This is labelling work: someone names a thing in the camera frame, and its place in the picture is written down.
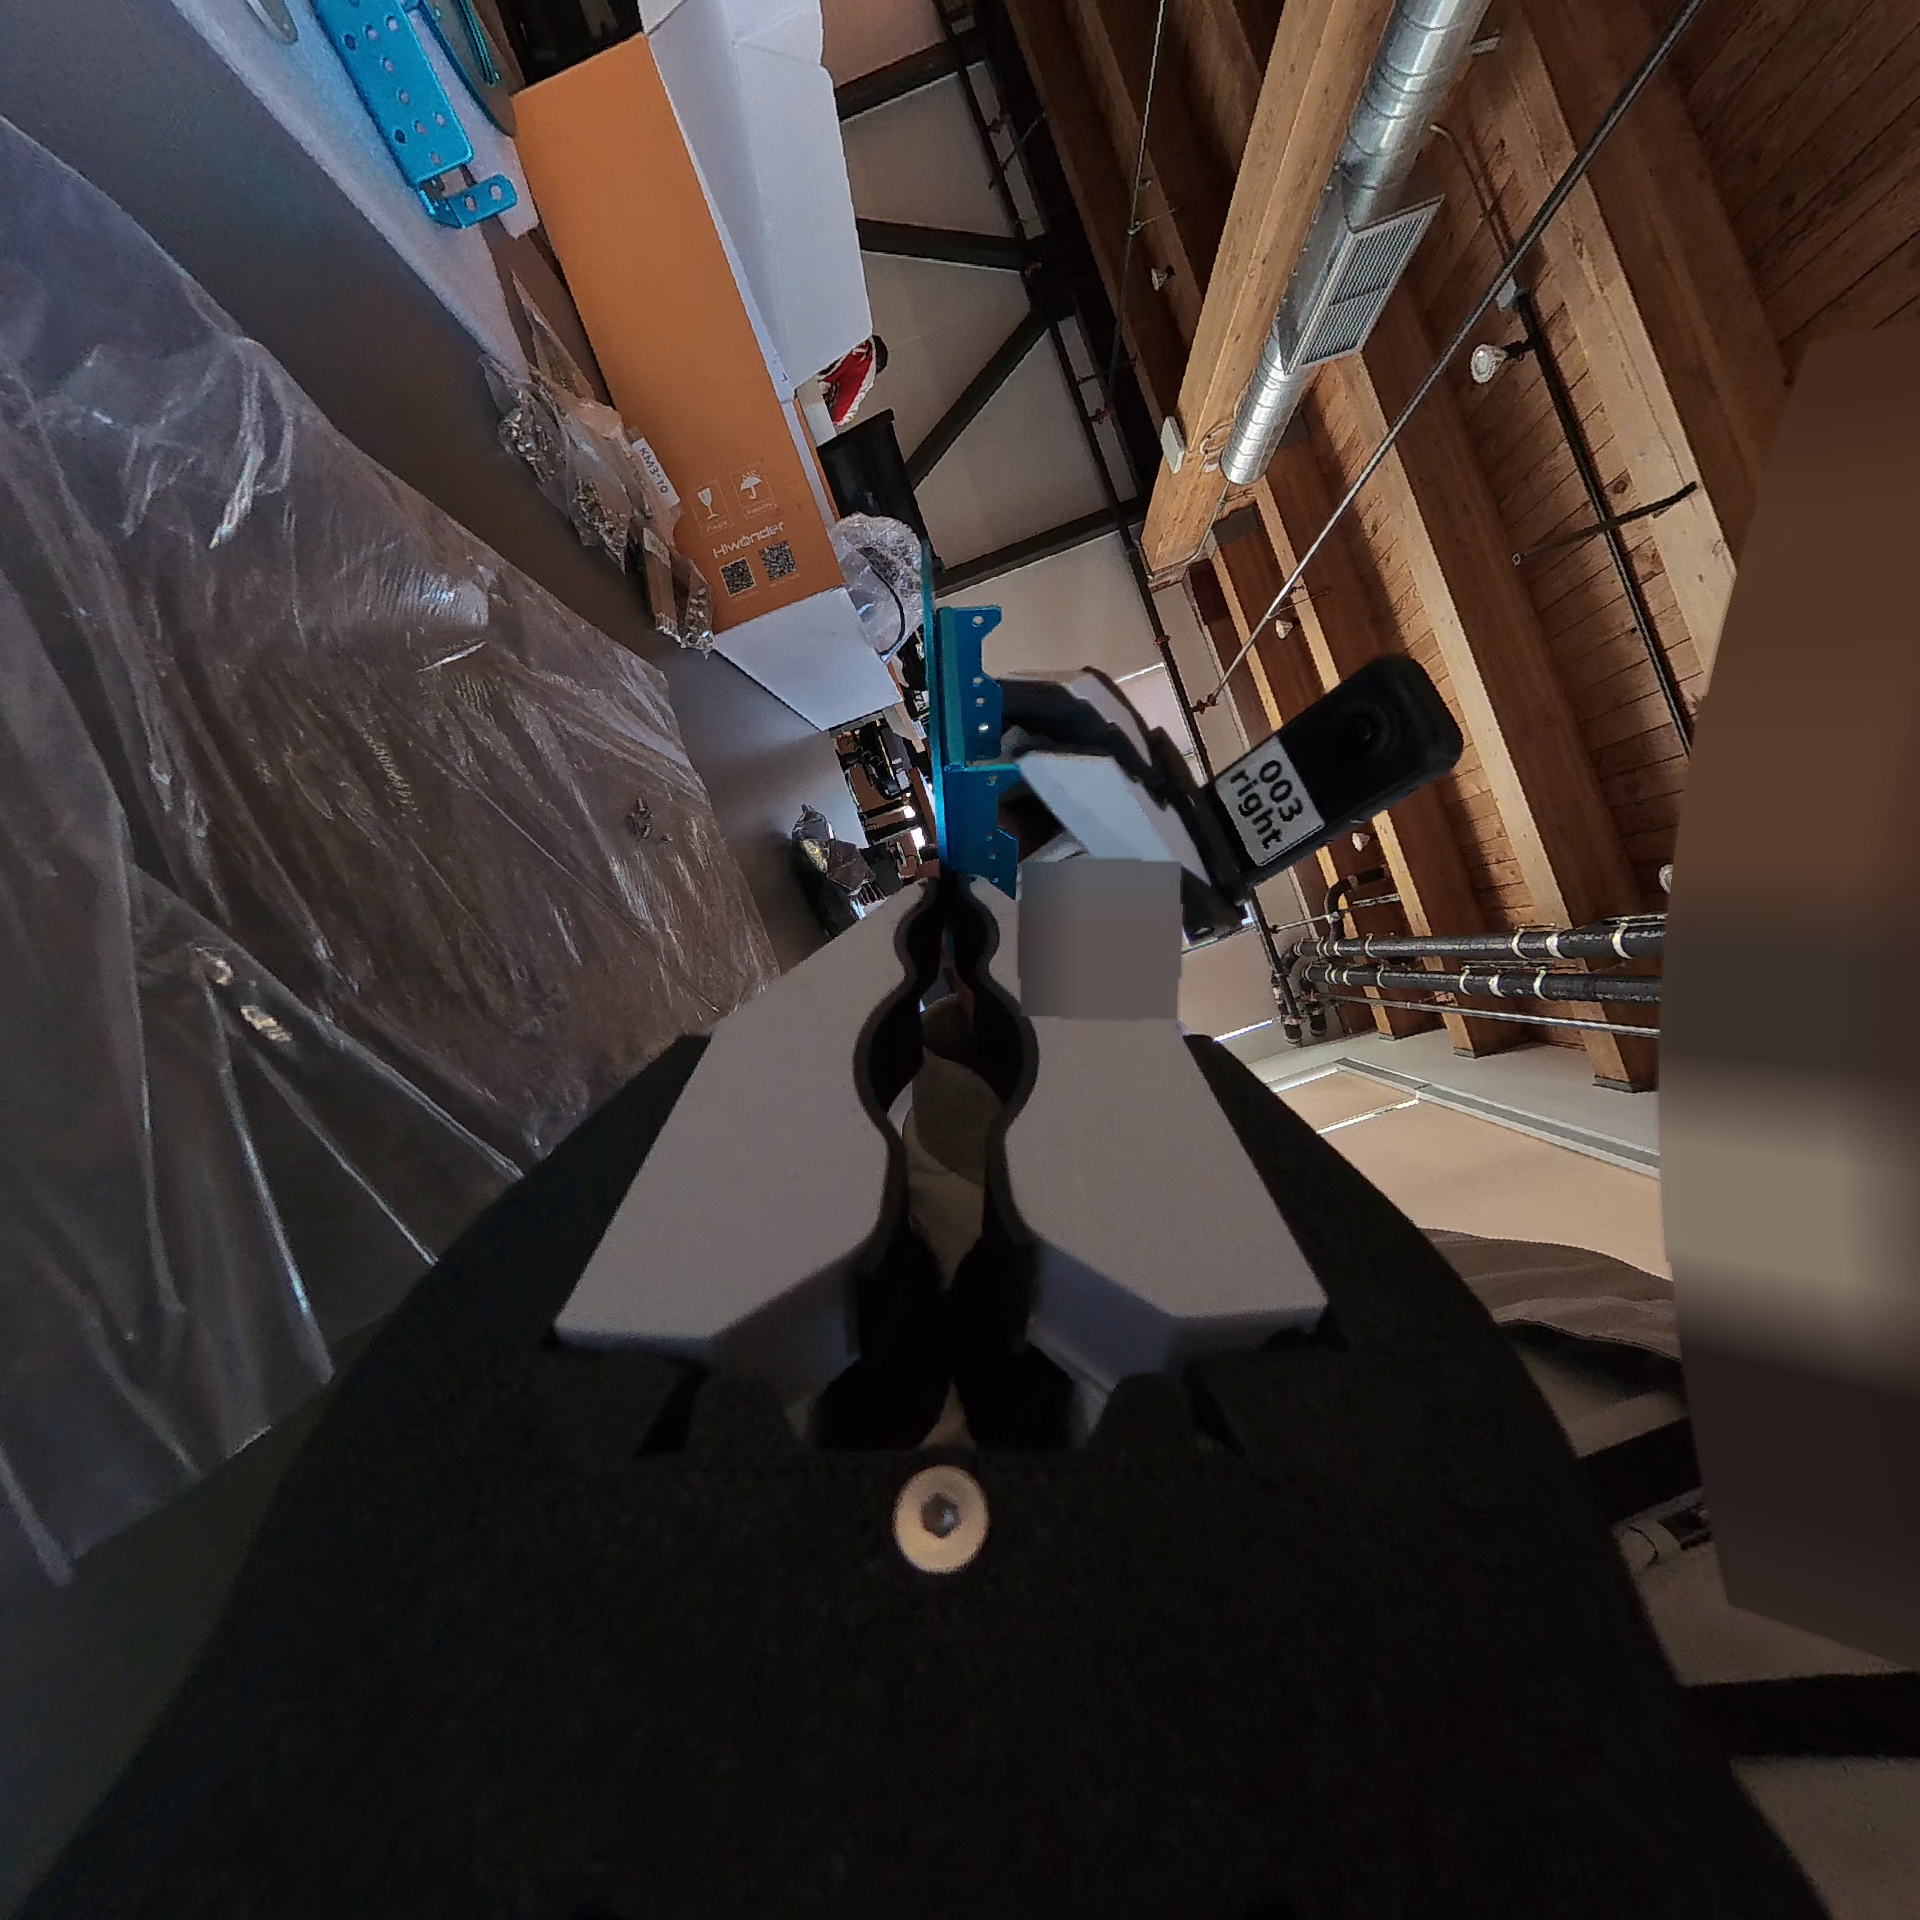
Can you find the teal round metal plate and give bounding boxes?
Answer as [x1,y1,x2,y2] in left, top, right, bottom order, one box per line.
[927,547,963,889]

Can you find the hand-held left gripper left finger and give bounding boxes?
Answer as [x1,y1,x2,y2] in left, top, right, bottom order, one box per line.
[552,882,951,1373]

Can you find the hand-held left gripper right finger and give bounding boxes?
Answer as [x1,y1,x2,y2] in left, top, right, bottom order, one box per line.
[956,882,1332,1382]

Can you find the silver ventilation duct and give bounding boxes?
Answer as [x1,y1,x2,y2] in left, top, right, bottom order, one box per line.
[1219,0,1494,487]

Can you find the bubble wrap packet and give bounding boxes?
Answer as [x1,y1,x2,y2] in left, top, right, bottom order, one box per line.
[830,508,927,665]

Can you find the white foam sheet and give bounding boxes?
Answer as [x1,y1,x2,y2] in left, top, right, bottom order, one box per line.
[278,0,524,244]

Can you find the blue square metal bracket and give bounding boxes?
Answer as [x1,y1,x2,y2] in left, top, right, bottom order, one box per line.
[937,604,1026,871]

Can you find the pile of small hardware bags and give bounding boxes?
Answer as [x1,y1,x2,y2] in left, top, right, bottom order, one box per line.
[479,352,724,656]

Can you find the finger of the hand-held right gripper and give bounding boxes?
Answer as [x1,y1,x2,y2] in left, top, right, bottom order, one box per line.
[1017,749,1206,867]
[993,673,1169,789]

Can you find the shiny wrapped parts bag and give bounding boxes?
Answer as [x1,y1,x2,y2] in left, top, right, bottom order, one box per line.
[786,718,943,906]

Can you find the black ceiling pipes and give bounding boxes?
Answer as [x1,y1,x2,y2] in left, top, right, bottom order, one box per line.
[1275,908,1670,1049]

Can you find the black monitor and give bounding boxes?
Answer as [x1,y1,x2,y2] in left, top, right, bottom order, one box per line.
[818,421,920,528]

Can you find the clear plastic bag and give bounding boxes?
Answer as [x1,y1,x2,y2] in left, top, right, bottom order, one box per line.
[0,114,781,1576]

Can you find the orange cardboard box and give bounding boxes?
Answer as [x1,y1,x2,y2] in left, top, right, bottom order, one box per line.
[508,0,904,739]

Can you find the grey desk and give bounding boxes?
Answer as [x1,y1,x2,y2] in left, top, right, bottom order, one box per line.
[0,0,963,1144]

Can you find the perforated blue U bracket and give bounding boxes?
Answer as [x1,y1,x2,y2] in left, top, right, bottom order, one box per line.
[311,0,516,230]

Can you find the wooden ceiling beam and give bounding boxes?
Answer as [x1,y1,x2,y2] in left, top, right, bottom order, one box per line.
[1140,0,1400,574]

